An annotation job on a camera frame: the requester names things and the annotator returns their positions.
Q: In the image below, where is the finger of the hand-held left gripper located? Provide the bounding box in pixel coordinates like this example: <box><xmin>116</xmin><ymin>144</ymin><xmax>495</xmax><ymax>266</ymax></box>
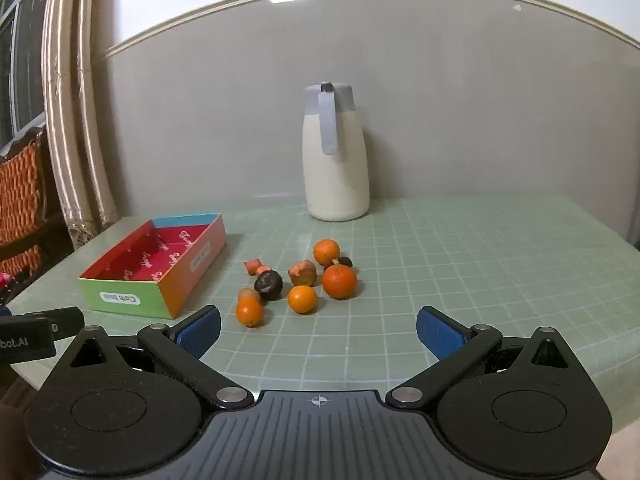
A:
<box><xmin>22</xmin><ymin>306</ymin><xmax>85</xmax><ymax>341</ymax></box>

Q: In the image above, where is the round dark brown fruit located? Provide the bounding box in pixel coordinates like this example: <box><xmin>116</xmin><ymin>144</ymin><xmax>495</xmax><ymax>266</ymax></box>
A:
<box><xmin>254</xmin><ymin>270</ymin><xmax>284</xmax><ymax>302</ymax></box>

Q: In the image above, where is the beige satin curtain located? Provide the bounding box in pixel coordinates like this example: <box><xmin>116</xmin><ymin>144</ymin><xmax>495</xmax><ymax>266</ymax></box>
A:
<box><xmin>42</xmin><ymin>0</ymin><xmax>121</xmax><ymax>251</ymax></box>

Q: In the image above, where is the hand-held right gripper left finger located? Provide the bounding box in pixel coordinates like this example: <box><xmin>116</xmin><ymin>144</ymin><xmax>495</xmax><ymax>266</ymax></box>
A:
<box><xmin>50</xmin><ymin>305</ymin><xmax>253</xmax><ymax>413</ymax></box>

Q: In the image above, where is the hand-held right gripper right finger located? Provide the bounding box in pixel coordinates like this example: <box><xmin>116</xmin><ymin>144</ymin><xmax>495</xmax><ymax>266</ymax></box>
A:
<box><xmin>387</xmin><ymin>306</ymin><xmax>591</xmax><ymax>413</ymax></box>

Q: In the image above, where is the window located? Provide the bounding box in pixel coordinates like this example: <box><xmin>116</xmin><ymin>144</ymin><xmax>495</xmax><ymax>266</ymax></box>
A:
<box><xmin>0</xmin><ymin>0</ymin><xmax>56</xmax><ymax>158</ymax></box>

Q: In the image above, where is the wooden chair orange cushion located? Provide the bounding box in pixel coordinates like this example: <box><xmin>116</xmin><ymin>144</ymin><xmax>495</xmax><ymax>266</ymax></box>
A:
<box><xmin>0</xmin><ymin>127</ymin><xmax>71</xmax><ymax>306</ymax></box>

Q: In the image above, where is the large orange tangerine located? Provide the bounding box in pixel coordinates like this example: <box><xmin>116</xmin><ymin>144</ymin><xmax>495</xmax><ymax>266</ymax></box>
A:
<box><xmin>322</xmin><ymin>264</ymin><xmax>358</xmax><ymax>301</ymax></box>

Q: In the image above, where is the ragged orange fruit piece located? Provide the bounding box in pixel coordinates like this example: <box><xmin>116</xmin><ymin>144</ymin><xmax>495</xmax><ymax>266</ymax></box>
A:
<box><xmin>288</xmin><ymin>259</ymin><xmax>317</xmax><ymax>287</ymax></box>

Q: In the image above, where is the colourful cardboard box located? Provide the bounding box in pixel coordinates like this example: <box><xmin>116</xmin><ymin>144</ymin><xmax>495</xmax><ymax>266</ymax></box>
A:
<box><xmin>77</xmin><ymin>212</ymin><xmax>227</xmax><ymax>320</ymax></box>

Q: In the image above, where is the cream thermos jug grey lid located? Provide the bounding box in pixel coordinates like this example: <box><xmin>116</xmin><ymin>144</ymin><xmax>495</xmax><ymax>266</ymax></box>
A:
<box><xmin>301</xmin><ymin>81</ymin><xmax>370</xmax><ymax>222</ymax></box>

